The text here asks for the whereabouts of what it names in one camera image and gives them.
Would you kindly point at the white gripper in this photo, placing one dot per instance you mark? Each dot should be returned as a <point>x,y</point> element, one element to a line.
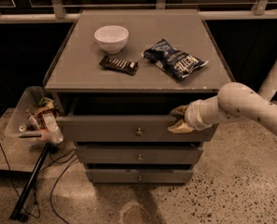
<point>192,116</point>

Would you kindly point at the grey top drawer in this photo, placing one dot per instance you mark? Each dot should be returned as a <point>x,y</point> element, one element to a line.
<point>127,128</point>

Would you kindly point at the grey drawer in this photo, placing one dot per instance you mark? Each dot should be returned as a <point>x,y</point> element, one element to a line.
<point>139,173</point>
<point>127,128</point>
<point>138,153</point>

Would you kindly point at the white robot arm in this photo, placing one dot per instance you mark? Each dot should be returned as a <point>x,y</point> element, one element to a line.
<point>233,102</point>

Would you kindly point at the grey bottom drawer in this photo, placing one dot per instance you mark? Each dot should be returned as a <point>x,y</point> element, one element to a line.
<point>139,173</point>

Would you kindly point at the grey drawer cabinet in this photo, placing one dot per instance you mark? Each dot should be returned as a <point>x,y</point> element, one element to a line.
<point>81,87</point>

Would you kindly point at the grey middle drawer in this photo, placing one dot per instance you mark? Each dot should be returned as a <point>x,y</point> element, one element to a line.
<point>138,153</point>

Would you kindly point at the blue kettle chips bag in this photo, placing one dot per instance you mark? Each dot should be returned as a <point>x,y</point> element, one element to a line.
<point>175,62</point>

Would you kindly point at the dark striped snack bar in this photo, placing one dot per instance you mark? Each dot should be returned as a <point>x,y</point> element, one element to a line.
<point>119,65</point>

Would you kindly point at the white ceramic bowl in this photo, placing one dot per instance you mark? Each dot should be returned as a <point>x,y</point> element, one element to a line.
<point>112,38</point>

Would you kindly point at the brown labelled bottle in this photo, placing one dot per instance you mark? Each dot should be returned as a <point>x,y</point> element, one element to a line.
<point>48,116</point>

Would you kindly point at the metal window railing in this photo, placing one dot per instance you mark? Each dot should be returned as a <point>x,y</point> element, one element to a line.
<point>138,6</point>

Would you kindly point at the clear plastic bin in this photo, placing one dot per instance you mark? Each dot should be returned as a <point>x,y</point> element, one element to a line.
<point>25,126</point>

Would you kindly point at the black metal pole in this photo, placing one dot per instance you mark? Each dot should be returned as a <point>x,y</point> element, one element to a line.
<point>16,213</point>

